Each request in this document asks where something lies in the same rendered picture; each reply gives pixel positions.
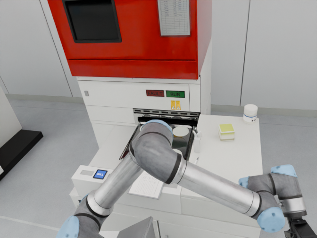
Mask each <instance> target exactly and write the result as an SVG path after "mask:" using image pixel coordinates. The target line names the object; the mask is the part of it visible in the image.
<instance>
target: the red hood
mask: <svg viewBox="0 0 317 238"><path fill-rule="evenodd" d="M47 1H48V5H49V8H50V11H51V14H52V17H53V20H54V23H55V26H56V29H57V32H58V35H59V38H60V41H61V44H62V47H63V50H64V53H65V56H66V59H67V63H68V66H69V69H70V72H71V75H72V76H74V77H124V78H159V79H193V80H198V79H199V75H200V72H201V68H202V65H203V62H204V59H205V56H206V53H207V49H208V46H209V42H210V39H211V35H212V0H47Z"/></svg>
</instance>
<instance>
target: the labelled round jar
mask: <svg viewBox="0 0 317 238"><path fill-rule="evenodd" d="M257 110H258V108H257V106H256V105H254V104H247V105H245V107H244V115H243V122H244V123H246V124H254V123H255V122H256V117H257Z"/></svg>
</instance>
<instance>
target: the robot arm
mask: <svg viewBox="0 0 317 238"><path fill-rule="evenodd" d="M172 142H173V132H172V129H171V127H170V126H169V125H168V124H167V123H165V122H164V121H161V120H158V119H153V120H150V121H148V122H146V123H145V124H144V125H143V126H142V128H141V131H140V133H139V134H138V135H137V136H136V138H135V139H134V140H133V141H132V142H131V143H130V145H129V151H130V152H129V153H128V154H127V155H126V156H125V157H124V159H123V160H122V161H121V162H120V163H119V164H118V165H117V167H116V168H115V169H114V170H113V171H112V173H111V174H110V175H109V176H108V177H107V179H106V180H105V181H104V182H103V183H102V185H101V186H100V187H99V188H98V189H97V190H93V191H91V192H90V193H88V194H87V195H86V196H85V197H84V198H83V199H82V200H81V201H80V203H79V206H78V208H77V210H76V211H75V213H74V215H72V216H70V217H68V218H67V219H66V221H65V222H64V223H63V225H62V226H61V228H60V230H59V231H58V233H57V235H56V238H104V237H103V236H102V235H100V234H99V232H100V229H101V227H102V224H103V222H104V221H105V220H106V219H107V218H108V216H109V215H110V214H111V213H112V212H113V210H114V204H115V203H116V201H117V200H118V199H119V198H120V197H121V196H122V195H123V194H124V193H125V191H126V190H127V189H128V188H129V187H130V186H131V185H132V184H133V183H134V182H135V181H136V180H137V179H138V177H139V176H140V175H141V174H142V173H143V172H144V171H146V172H147V173H148V174H150V175H151V176H153V177H154V178H156V179H158V180H160V181H162V182H164V183H166V184H168V185H171V184H173V183H175V184H177V185H179V186H182V187H184V188H186V189H188V190H190V191H192V192H195V193H197V194H199V195H201V196H204V197H206V198H208V199H210V200H213V201H215V202H217V203H219V204H222V205H224V206H226V207H228V208H231V209H233V210H235V211H237V212H240V213H242V214H244V215H246V216H249V217H251V218H253V219H255V220H257V222H258V225H259V226H260V227H261V229H262V230H264V231H265V232H269V233H274V232H278V231H280V230H281V229H282V228H283V227H284V225H285V217H287V220H288V224H289V228H290V229H289V230H286V231H284V234H285V238H317V235H316V234H315V232H314V231H313V230H312V228H311V227H310V226H309V224H308V223H307V222H306V220H303V219H302V216H306V215H307V211H306V205H305V202H304V198H303V197H302V193H301V189H300V186H299V182H298V179H297V178H298V177H297V175H296V172H295V170H294V167H293V166H292V165H290V164H287V165H280V166H275V167H272V168H271V173H269V174H262V175H256V176H248V177H244V178H240V179H239V181H238V183H239V184H236V183H234V182H232V181H230V180H227V179H225V178H223V177H221V176H219V175H217V174H215V173H212V172H210V171H208V170H206V169H204V168H201V167H199V166H197V165H195V164H193V163H191V162H188V161H186V160H184V158H183V156H182V155H181V154H179V153H177V152H175V151H174V150H173V149H172ZM275 195H278V199H279V202H280V203H279V204H277V202H276V200H275V198H274V196H275ZM279 206H281V209H280V207H279Z"/></svg>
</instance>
